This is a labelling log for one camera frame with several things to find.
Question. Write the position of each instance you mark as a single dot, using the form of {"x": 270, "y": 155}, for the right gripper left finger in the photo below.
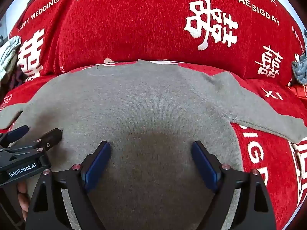
{"x": 47, "y": 209}

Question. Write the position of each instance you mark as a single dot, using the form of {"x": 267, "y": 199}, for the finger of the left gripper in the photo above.
{"x": 12, "y": 136}
{"x": 46, "y": 141}

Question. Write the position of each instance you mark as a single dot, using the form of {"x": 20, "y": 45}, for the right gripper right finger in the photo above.
{"x": 254, "y": 209}

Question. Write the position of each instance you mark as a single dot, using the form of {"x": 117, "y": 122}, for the grey knit sweater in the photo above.
{"x": 151, "y": 113}

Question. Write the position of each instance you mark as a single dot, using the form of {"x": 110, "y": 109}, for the person's left hand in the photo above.
{"x": 23, "y": 198}

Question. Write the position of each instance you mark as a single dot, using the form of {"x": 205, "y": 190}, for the pale green folded cloth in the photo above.
{"x": 9, "y": 56}

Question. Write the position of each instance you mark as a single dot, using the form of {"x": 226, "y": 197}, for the red embroidered cushion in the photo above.
{"x": 300, "y": 91}

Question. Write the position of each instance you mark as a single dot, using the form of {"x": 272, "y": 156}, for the blue-grey crumpled cloth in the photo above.
{"x": 299, "y": 66}

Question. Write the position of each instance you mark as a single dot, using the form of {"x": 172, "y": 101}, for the red wedding print blanket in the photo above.
{"x": 249, "y": 38}

